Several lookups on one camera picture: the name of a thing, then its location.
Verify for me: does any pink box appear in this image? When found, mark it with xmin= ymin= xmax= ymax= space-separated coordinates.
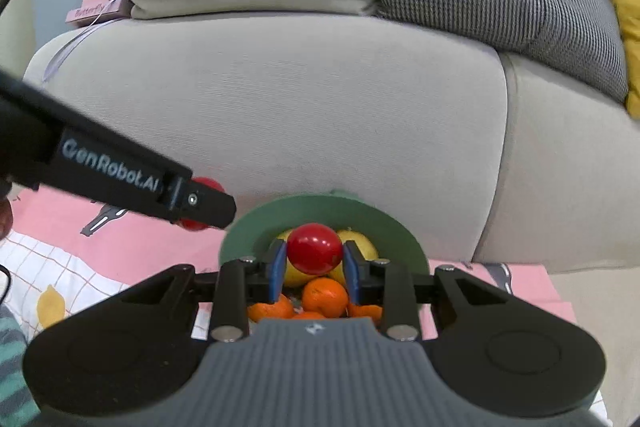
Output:
xmin=65 ymin=0 xmax=133 ymax=28

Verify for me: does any black cable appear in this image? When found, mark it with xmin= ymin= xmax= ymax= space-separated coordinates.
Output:
xmin=0 ymin=264 xmax=13 ymax=308

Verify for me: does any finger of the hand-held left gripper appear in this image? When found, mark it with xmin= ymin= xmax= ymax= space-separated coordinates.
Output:
xmin=160 ymin=177 xmax=237 ymax=229

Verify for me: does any grey fabric sofa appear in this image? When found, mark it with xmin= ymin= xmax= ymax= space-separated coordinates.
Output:
xmin=22 ymin=0 xmax=640 ymax=275

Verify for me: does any red tomato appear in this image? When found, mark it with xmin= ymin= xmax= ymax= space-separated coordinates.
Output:
xmin=179 ymin=177 xmax=221 ymax=234
xmin=286 ymin=223 xmax=344 ymax=274

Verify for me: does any white checked cloth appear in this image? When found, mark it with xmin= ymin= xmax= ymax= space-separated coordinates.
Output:
xmin=0 ymin=231 xmax=128 ymax=343

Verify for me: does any teal striped cloth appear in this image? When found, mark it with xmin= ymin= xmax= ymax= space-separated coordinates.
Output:
xmin=0 ymin=307 xmax=41 ymax=427

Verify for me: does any yellow cushion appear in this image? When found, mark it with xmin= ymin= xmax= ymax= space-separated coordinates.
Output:
xmin=604 ymin=0 xmax=640 ymax=120

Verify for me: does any green bowl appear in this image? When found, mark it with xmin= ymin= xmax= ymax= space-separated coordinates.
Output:
xmin=218 ymin=189 xmax=430 ymax=325

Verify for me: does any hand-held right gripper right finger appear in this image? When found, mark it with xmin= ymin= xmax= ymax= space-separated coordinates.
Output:
xmin=341 ymin=239 xmax=531 ymax=343

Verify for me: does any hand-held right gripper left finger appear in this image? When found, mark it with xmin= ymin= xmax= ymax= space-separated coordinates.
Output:
xmin=102 ymin=239 xmax=288 ymax=343

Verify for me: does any pink printed blanket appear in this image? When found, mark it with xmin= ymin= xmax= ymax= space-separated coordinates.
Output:
xmin=0 ymin=184 xmax=577 ymax=343

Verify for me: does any yellow lemon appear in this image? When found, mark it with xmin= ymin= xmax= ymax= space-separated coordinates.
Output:
xmin=335 ymin=228 xmax=379 ymax=263
xmin=272 ymin=229 xmax=313 ymax=288

